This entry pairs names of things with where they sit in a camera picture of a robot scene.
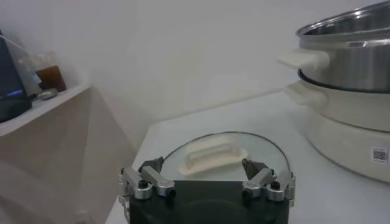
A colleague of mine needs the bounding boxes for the steel perforated steamer basket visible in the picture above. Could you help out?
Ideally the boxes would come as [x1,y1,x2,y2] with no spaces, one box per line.
[276,0,390,94]

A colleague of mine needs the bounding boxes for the black laptop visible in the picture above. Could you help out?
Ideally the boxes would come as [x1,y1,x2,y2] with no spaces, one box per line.
[0,29,34,124]

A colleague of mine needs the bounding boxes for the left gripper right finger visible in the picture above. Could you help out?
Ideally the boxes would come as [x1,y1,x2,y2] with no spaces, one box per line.
[241,157,297,203]

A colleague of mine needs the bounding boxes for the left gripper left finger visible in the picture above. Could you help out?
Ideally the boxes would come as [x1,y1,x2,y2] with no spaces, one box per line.
[117,156,177,201]

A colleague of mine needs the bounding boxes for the clear iced coffee cup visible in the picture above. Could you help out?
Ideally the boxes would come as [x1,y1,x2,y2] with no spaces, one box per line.
[30,51,68,93]

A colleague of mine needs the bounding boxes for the cream electric pot base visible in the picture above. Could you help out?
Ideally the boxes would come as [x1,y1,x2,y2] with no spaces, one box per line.
[283,79,390,184]

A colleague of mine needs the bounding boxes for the glass lid cream handle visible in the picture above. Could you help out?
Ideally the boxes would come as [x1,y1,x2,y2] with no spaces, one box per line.
[160,131,293,183]

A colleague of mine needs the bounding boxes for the round grey puck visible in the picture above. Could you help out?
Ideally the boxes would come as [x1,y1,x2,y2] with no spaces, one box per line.
[35,88,59,102]

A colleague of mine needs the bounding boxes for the white side table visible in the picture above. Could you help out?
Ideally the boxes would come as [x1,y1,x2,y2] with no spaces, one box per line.
[0,82,138,224]

